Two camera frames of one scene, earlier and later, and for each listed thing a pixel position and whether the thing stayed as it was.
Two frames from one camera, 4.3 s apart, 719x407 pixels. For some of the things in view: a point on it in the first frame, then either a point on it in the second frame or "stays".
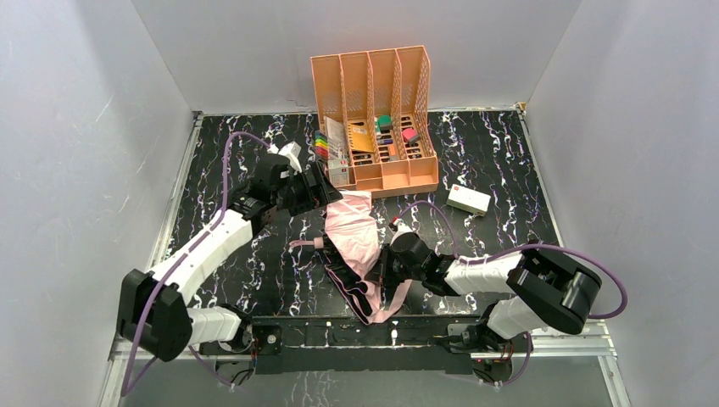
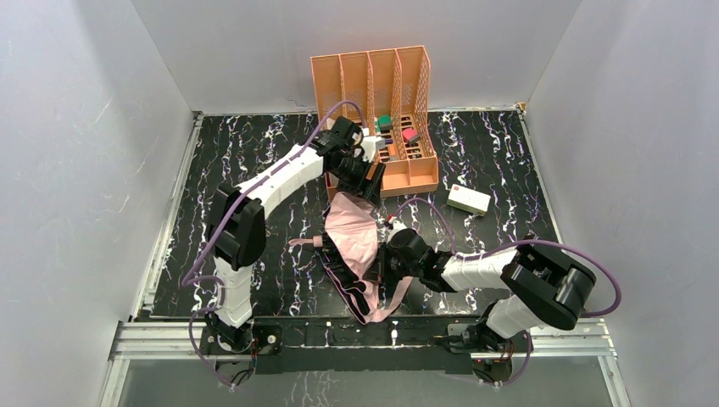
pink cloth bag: x=352 y=251 stays
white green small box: x=469 y=199 stays
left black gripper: x=314 y=187 to x=367 y=183
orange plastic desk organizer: x=387 y=92 stays
